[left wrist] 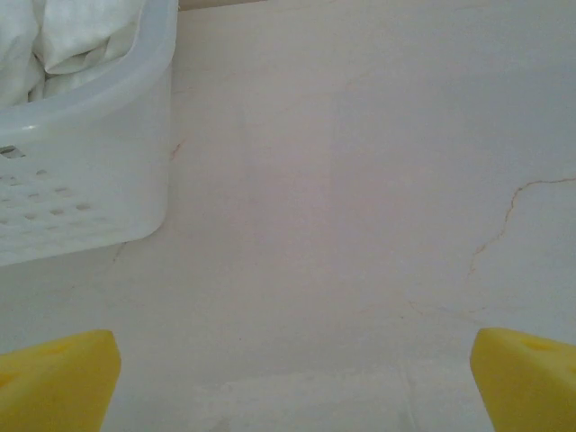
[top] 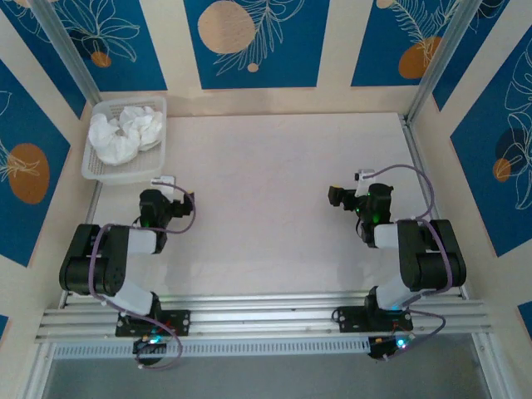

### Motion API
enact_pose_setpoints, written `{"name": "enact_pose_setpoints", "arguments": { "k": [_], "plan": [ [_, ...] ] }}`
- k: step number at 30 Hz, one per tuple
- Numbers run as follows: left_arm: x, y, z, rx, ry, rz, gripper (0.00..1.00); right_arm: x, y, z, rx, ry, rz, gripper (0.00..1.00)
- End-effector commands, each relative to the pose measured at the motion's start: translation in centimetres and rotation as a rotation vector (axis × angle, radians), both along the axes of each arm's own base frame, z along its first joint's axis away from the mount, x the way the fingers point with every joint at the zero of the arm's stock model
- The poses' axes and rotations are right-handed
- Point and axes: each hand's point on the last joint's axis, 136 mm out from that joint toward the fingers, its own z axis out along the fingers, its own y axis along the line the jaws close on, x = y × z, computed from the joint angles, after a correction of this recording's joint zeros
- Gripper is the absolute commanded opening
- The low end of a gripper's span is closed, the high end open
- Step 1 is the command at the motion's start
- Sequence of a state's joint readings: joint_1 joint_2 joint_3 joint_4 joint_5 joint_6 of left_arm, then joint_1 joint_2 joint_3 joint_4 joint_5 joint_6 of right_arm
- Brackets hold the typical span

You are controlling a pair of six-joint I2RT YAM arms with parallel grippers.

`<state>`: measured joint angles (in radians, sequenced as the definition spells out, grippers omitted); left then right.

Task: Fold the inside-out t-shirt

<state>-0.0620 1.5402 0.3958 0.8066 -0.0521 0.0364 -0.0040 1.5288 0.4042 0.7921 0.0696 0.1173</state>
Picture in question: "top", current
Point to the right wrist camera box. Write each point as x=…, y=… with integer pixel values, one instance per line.
x=365, y=173

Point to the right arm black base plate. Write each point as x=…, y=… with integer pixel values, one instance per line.
x=353, y=320

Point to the aluminium corner post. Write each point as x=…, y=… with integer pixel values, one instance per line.
x=440, y=58
x=66, y=45

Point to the white t-shirt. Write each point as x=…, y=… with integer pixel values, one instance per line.
x=124, y=133

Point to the white plastic basket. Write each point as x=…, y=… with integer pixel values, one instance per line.
x=124, y=172

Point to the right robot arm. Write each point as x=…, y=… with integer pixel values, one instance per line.
x=415, y=253

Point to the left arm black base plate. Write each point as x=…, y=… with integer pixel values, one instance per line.
x=178, y=322

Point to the aluminium frame bar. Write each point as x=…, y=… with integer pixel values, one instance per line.
x=37, y=374
x=488, y=365

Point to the black controller board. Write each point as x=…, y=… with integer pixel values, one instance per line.
x=382, y=348
x=145, y=347

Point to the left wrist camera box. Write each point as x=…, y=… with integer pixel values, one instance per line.
x=163, y=180

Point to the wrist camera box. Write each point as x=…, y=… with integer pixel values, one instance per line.
x=163, y=180
x=365, y=173

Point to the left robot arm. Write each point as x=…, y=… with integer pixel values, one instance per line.
x=118, y=266

